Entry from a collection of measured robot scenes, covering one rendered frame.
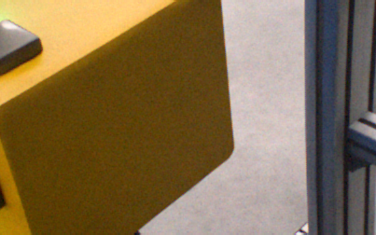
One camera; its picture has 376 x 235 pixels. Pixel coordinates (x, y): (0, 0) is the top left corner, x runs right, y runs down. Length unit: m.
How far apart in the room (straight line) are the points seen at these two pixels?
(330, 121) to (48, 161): 0.70
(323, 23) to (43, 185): 0.65
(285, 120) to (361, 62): 0.96
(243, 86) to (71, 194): 1.73
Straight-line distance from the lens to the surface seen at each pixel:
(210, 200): 1.70
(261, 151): 1.80
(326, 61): 0.90
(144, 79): 0.28
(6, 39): 0.26
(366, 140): 0.97
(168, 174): 0.31
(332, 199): 1.03
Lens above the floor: 1.21
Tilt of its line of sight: 39 degrees down
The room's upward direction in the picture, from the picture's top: 8 degrees counter-clockwise
